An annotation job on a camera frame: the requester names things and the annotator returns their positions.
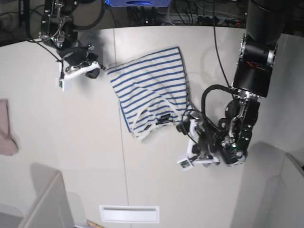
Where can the grey bin left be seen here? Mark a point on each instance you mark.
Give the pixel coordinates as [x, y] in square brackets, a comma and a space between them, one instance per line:
[50, 209]

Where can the grey bin right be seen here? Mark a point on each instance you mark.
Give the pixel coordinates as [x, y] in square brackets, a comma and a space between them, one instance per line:
[277, 201]

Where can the grey bin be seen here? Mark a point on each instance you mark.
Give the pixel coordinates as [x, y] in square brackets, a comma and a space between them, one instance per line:
[277, 201]
[50, 209]

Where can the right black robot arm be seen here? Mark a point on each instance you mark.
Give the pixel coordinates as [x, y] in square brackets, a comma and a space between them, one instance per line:
[59, 32]

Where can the black monitor stand left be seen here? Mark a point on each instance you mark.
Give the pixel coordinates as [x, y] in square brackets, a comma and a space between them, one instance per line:
[23, 14]

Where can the blue box with oval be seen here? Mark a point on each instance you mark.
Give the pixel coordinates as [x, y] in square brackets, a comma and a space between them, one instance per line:
[144, 3]

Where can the pink folded cloth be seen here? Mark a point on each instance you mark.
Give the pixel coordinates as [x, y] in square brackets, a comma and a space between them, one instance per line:
[7, 144]

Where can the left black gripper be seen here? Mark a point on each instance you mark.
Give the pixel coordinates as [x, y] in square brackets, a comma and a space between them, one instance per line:
[199, 148]

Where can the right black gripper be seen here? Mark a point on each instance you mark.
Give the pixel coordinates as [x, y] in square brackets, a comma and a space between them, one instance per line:
[81, 56]

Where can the white rectangular slot plate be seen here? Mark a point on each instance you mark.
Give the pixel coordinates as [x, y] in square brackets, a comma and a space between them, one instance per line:
[130, 214]

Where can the blue white striped T-shirt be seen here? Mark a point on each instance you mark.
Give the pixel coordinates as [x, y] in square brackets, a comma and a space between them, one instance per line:
[152, 91]

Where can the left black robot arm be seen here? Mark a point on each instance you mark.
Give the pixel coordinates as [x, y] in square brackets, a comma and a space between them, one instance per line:
[228, 140]

